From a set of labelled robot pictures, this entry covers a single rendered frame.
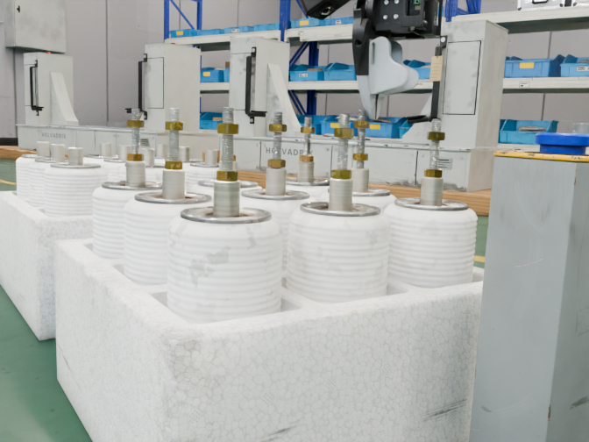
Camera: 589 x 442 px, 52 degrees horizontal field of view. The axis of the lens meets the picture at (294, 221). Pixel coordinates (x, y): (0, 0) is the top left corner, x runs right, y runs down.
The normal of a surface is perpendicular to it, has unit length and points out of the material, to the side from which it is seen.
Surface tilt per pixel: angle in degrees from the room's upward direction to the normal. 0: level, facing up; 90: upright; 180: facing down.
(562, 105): 90
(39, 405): 0
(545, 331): 90
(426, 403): 90
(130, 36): 90
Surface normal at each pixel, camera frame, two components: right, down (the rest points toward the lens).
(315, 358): 0.54, 0.15
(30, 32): 0.80, 0.12
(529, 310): -0.84, 0.05
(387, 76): -0.50, 0.17
